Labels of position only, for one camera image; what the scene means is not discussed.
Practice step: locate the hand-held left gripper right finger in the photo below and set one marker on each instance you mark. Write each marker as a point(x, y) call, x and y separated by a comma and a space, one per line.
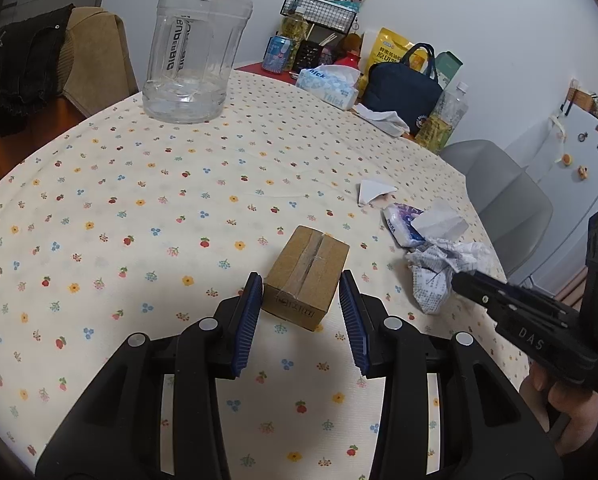
point(354, 320)

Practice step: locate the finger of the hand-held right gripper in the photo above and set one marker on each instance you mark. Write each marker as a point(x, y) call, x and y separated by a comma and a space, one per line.
point(474, 287)

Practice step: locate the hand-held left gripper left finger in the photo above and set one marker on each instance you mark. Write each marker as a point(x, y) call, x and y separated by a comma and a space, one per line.
point(246, 320)

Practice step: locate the newspaper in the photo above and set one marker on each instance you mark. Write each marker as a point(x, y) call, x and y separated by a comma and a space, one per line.
point(444, 270)

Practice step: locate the small cardboard box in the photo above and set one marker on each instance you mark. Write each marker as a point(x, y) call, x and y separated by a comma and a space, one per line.
point(304, 275)

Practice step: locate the white torn paper sheet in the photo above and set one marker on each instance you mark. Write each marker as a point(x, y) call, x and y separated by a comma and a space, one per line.
point(439, 222)

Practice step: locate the white purple tissue packet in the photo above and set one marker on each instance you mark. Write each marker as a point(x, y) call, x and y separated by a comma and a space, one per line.
point(399, 222)

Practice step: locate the person's right hand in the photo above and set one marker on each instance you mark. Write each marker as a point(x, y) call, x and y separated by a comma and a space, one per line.
point(574, 410)

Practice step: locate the grey upholstered chair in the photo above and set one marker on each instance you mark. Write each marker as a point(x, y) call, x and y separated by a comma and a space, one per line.
point(509, 195)

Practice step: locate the white fridge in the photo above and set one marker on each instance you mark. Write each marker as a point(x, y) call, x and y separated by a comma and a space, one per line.
point(579, 200)

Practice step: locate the floral tablecloth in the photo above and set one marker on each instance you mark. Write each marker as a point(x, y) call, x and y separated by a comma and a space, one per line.
point(129, 210)

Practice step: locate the plastic bottle with flower tea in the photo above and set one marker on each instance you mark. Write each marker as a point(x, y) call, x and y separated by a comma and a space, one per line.
point(444, 120)

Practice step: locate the white crumpled cloth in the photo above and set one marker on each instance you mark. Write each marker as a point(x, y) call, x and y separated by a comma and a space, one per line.
point(381, 120)

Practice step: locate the navy lunch bag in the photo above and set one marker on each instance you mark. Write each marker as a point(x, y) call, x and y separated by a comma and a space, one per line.
point(404, 95)

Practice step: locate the brown wooden basket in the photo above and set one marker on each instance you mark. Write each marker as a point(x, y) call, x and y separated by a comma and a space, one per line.
point(581, 99)

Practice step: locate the tall green box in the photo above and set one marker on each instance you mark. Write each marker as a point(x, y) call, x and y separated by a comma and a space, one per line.
point(449, 67)

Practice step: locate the blue white tissue box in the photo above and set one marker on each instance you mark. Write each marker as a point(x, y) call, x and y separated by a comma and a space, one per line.
point(326, 87)

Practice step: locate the red mat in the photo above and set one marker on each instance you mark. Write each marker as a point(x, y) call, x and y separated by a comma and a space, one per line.
point(259, 69)

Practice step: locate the yellow snack bag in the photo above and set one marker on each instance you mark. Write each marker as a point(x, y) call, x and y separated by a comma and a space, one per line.
point(384, 47)

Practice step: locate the blue drink can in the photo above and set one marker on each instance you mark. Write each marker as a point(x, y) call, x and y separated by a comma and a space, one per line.
point(277, 54)

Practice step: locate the black pen holder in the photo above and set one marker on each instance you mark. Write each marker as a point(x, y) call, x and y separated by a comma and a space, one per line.
point(309, 52)

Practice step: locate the clear plastic water jug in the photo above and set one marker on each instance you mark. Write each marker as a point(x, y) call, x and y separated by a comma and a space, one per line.
point(194, 50)

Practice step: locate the yellow oil bottle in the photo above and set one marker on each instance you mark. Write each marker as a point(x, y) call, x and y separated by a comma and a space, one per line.
point(293, 27)

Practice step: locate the brown chair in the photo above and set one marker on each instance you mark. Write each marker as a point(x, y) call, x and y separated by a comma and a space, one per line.
point(99, 55)

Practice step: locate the black garment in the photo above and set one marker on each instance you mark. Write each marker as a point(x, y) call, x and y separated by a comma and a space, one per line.
point(24, 70)

